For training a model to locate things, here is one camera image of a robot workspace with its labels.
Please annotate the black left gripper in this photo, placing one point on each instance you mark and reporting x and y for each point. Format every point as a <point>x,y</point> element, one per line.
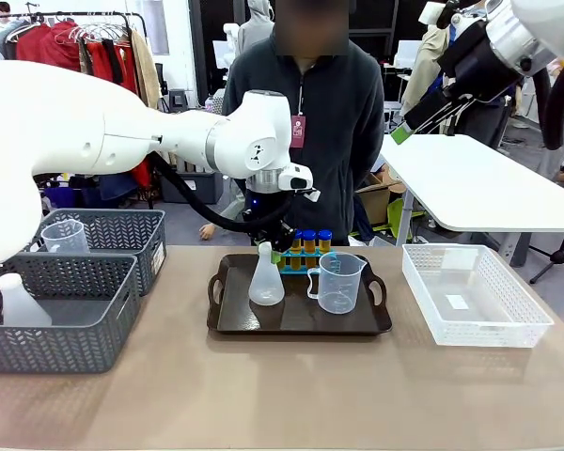
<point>268,225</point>

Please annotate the blue test tube rack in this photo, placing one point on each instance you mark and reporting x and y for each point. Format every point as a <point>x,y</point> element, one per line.
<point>292,270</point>

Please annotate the large grey plastic basket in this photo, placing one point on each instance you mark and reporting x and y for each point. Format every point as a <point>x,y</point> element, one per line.
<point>51,350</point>

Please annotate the translucent white conical flask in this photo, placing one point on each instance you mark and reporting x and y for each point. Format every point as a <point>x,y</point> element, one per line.
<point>16,305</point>
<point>265,284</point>

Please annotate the black hanging scarf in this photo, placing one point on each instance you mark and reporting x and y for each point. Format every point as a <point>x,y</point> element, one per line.
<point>110,56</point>

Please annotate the beige hanging garment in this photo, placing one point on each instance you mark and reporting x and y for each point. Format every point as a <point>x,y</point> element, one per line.
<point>146,70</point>

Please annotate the dark grey storage bin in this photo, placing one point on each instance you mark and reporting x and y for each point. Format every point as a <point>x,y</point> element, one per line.
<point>202,188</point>

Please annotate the maroon hanging badge tag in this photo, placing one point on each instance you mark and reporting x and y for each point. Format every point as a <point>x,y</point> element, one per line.
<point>298,132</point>

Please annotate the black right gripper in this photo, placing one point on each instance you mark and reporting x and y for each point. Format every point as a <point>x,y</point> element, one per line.
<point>474,56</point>

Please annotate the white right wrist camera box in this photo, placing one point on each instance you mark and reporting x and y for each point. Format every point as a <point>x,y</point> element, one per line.
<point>434,11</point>

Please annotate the brown cardboard box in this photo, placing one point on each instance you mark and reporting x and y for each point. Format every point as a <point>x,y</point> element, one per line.
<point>376,197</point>

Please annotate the person in dark fleece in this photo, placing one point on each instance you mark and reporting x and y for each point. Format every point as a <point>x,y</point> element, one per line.
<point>338,117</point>

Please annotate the black tripod stand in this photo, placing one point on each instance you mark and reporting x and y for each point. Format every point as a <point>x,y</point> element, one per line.
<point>557,256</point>

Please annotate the red hanging garments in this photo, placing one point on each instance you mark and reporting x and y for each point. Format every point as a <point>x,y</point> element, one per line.
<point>56,47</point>

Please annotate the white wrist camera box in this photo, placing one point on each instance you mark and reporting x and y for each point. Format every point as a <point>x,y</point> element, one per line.
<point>434,11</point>
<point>296,177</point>

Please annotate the dark brown serving tray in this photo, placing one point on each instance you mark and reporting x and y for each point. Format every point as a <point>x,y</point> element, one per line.
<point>301,321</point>

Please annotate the beige coat on mannequin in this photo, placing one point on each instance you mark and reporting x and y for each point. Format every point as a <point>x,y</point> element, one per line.
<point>425,66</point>

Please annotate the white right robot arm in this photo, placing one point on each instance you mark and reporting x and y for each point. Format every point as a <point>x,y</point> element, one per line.
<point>540,23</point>

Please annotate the grey plastic basket with label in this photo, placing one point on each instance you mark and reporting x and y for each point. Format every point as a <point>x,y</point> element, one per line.
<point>122,230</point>

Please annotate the white plastic mesh basket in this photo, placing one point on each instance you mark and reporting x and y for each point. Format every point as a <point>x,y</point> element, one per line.
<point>479,336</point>

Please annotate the white basket sticker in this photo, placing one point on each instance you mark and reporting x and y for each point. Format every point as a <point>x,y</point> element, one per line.
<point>157,257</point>

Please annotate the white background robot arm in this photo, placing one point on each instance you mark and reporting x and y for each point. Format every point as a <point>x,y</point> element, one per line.
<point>230,42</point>

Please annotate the green plastic object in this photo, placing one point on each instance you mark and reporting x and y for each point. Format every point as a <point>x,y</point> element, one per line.
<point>399,216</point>

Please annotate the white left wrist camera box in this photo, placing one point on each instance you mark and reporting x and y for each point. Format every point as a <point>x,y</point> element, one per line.
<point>296,177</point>

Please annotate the person with dark hair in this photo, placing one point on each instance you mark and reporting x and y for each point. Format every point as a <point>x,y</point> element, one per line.
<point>3,7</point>

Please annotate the black metal clothes rack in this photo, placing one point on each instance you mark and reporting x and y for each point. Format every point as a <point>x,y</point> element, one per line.
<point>75,14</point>

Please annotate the figure in grey hoodie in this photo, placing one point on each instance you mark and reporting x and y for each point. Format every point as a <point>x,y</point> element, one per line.
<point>256,28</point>

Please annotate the mannequin arm green sleeve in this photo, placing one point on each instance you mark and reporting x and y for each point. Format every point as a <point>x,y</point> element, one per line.
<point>209,230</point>

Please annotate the white side table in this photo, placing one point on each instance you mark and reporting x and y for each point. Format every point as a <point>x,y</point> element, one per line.
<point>474,178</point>

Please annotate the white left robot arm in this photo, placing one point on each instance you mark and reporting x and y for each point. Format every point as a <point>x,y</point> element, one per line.
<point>75,122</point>

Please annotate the clear plastic measuring beaker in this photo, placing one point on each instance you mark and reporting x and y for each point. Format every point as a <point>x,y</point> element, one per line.
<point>65,237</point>
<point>338,289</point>

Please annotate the white paper label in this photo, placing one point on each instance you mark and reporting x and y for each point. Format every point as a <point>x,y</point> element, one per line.
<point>457,302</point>

